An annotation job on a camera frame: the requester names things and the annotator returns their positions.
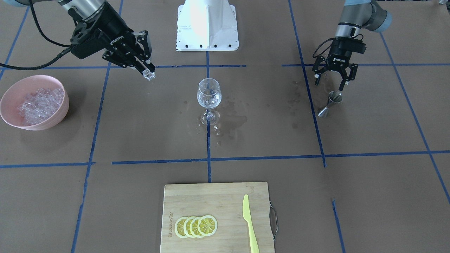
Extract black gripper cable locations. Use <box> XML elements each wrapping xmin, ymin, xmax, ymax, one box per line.
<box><xmin>0</xmin><ymin>0</ymin><xmax>76</xmax><ymax>70</ymax></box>
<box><xmin>313</xmin><ymin>33</ymin><xmax>364</xmax><ymax>58</ymax></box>

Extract lemon slice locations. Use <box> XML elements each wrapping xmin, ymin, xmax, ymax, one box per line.
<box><xmin>197</xmin><ymin>215</ymin><xmax>218</xmax><ymax>236</ymax></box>
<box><xmin>189</xmin><ymin>217</ymin><xmax>204</xmax><ymax>238</ymax></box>
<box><xmin>175</xmin><ymin>216</ymin><xmax>189</xmax><ymax>239</ymax></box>
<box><xmin>183</xmin><ymin>216</ymin><xmax>197</xmax><ymax>238</ymax></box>

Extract pile of clear ice cubes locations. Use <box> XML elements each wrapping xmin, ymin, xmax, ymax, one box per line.
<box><xmin>17</xmin><ymin>88</ymin><xmax>65</xmax><ymax>126</ymax></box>

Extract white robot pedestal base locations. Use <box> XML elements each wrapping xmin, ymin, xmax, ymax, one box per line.
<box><xmin>176</xmin><ymin>0</ymin><xmax>239</xmax><ymax>52</ymax></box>

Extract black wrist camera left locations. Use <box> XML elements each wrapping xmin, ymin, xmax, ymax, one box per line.
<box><xmin>345</xmin><ymin>38</ymin><xmax>367</xmax><ymax>54</ymax></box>

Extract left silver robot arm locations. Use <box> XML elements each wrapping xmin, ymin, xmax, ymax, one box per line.
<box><xmin>312</xmin><ymin>0</ymin><xmax>393</xmax><ymax>91</ymax></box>

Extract clear wine glass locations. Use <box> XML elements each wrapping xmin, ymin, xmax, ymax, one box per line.
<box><xmin>197</xmin><ymin>78</ymin><xmax>222</xmax><ymax>125</ymax></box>

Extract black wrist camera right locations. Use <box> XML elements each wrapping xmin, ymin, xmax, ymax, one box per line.
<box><xmin>70</xmin><ymin>22</ymin><xmax>105</xmax><ymax>59</ymax></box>

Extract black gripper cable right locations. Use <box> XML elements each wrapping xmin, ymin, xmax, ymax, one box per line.
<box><xmin>0</xmin><ymin>0</ymin><xmax>76</xmax><ymax>70</ymax></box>

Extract pink bowl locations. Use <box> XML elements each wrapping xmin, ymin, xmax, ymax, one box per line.
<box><xmin>1</xmin><ymin>75</ymin><xmax>69</xmax><ymax>131</ymax></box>

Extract bamboo cutting board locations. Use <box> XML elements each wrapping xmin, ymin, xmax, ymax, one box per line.
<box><xmin>160</xmin><ymin>182</ymin><xmax>275</xmax><ymax>253</ymax></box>

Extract single clear ice cube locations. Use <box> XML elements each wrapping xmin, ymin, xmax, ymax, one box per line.
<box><xmin>142</xmin><ymin>69</ymin><xmax>156</xmax><ymax>81</ymax></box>

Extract steel double jigger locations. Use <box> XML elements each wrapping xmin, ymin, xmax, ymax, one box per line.
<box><xmin>317</xmin><ymin>91</ymin><xmax>343</xmax><ymax>118</ymax></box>

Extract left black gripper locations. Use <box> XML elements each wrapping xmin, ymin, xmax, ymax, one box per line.
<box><xmin>312</xmin><ymin>38</ymin><xmax>359</xmax><ymax>91</ymax></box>

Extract yellow plastic knife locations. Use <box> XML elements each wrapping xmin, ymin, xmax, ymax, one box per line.
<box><xmin>242</xmin><ymin>194</ymin><xmax>260</xmax><ymax>253</ymax></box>

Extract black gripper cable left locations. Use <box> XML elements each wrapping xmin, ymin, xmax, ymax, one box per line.
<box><xmin>313</xmin><ymin>33</ymin><xmax>364</xmax><ymax>58</ymax></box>

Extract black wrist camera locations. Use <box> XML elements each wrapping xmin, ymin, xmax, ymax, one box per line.
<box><xmin>70</xmin><ymin>22</ymin><xmax>105</xmax><ymax>59</ymax></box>
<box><xmin>345</xmin><ymin>38</ymin><xmax>367</xmax><ymax>54</ymax></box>

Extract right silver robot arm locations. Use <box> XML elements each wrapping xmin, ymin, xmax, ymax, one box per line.
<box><xmin>1</xmin><ymin>0</ymin><xmax>155</xmax><ymax>80</ymax></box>

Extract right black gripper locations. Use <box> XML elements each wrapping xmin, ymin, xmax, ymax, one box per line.
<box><xmin>80</xmin><ymin>7</ymin><xmax>155</xmax><ymax>75</ymax></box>

